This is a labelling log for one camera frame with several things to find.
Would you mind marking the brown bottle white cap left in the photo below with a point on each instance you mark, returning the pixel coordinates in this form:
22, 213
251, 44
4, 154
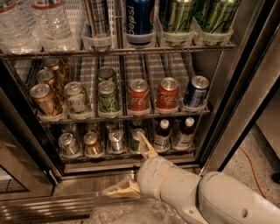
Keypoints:
162, 136

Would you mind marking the gold can front left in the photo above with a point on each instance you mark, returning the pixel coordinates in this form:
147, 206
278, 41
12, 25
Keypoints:
46, 99

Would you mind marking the white green can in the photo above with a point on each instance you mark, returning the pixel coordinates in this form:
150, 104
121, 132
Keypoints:
76, 98

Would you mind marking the fridge glass door left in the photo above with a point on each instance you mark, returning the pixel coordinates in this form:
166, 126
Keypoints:
21, 175

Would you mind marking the silver blue can bottom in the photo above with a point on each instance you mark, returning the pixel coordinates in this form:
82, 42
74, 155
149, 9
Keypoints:
116, 139

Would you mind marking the clear water bottle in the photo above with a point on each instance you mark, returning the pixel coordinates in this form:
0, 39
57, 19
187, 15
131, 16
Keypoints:
53, 25
15, 35

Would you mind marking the brown bottle white cap right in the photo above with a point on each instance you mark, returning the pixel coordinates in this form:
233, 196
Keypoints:
183, 138

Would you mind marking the blue can middle shelf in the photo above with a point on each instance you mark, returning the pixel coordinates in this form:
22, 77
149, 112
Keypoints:
196, 92

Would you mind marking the gold can back row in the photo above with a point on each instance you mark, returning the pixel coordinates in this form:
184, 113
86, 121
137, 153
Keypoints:
59, 66

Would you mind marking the green can top shelf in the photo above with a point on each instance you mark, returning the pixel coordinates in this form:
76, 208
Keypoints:
176, 15

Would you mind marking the red coca-cola can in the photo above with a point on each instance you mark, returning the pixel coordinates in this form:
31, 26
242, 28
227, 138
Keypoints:
138, 95
167, 92

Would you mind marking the green can top right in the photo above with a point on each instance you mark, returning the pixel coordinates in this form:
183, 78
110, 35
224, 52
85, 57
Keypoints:
216, 16

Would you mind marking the slim silver plaid can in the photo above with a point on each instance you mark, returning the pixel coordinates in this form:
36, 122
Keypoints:
98, 18

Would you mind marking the red coca-cola can left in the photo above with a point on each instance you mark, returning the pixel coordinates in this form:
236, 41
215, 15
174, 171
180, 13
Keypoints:
138, 95

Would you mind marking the green can behind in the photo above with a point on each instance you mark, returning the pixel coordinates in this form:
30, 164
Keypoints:
106, 73

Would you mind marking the blue pepsi can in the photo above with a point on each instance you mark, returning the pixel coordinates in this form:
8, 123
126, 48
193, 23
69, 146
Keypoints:
139, 21

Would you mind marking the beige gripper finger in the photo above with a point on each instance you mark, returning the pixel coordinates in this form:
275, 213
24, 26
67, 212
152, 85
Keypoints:
127, 188
146, 148

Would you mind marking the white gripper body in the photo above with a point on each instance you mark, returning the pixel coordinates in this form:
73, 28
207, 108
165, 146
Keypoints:
150, 177

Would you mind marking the gold can middle row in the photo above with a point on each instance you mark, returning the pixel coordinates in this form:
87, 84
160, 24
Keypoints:
48, 77

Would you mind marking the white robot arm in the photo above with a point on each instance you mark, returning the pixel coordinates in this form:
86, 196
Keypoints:
213, 198

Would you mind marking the fridge door right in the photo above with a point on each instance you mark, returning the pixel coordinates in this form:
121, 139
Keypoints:
245, 80

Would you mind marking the silver can bottom left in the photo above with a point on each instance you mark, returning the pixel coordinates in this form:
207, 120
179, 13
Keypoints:
68, 144

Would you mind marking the brown bottle white cap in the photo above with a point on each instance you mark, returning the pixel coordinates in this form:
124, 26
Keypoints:
162, 136
183, 138

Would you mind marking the gold can row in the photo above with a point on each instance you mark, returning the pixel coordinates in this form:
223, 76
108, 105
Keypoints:
59, 66
48, 77

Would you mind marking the clear water bottle far left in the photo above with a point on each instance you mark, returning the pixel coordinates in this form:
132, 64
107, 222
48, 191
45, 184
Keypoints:
15, 35

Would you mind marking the red coca-cola can right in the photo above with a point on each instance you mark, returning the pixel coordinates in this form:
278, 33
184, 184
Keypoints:
167, 92

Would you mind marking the clear plastic wrap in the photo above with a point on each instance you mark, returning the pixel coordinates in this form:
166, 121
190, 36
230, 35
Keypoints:
141, 211

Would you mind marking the green can shelf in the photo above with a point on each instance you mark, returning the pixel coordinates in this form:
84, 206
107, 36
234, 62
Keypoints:
176, 15
134, 142

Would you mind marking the green can bottom shelf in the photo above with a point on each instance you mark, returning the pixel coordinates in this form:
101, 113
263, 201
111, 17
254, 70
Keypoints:
134, 142

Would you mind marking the orange can bottom shelf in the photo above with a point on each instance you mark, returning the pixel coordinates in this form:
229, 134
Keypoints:
92, 145

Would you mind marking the green can front middle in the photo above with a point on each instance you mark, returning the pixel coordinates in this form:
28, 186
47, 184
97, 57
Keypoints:
108, 100

